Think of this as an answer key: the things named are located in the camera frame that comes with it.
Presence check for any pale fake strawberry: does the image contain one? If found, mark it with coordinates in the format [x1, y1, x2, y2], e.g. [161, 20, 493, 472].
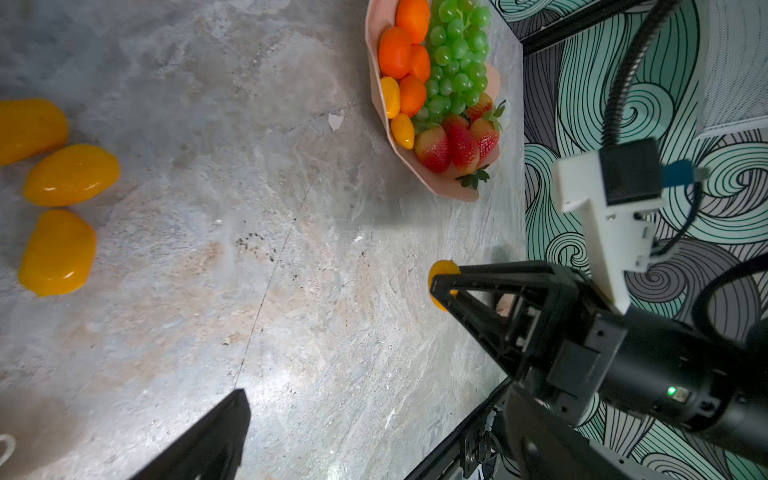
[414, 126, 450, 174]

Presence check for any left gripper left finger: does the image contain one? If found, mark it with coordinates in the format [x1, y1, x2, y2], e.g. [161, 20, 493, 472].
[132, 389, 251, 480]

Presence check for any red fake strawberry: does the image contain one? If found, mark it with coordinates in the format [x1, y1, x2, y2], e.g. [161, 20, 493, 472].
[442, 114, 488, 190]
[466, 92, 506, 162]

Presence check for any yellow fake kumquat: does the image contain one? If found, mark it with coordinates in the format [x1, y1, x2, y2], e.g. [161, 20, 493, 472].
[390, 113, 415, 150]
[18, 209, 97, 297]
[1, 98, 69, 166]
[427, 260, 461, 312]
[23, 144, 120, 207]
[380, 76, 401, 120]

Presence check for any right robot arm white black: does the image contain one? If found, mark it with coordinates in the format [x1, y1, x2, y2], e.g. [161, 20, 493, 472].
[428, 1, 767, 479]

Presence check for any orange fake tangerine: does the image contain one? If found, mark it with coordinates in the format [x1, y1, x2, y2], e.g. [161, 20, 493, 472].
[395, 0, 431, 44]
[410, 44, 431, 83]
[378, 26, 412, 80]
[399, 75, 427, 117]

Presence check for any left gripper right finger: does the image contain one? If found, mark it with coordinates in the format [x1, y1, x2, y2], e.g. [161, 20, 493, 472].
[503, 386, 661, 480]

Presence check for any pink scalloped fruit bowl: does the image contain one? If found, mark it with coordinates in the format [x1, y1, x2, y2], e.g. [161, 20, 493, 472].
[365, 1, 507, 202]

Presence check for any green fake grape bunch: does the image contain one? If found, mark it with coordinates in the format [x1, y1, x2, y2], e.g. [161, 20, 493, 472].
[414, 0, 491, 133]

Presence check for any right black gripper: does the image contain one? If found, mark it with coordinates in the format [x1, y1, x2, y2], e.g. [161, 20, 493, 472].
[440, 261, 720, 431]

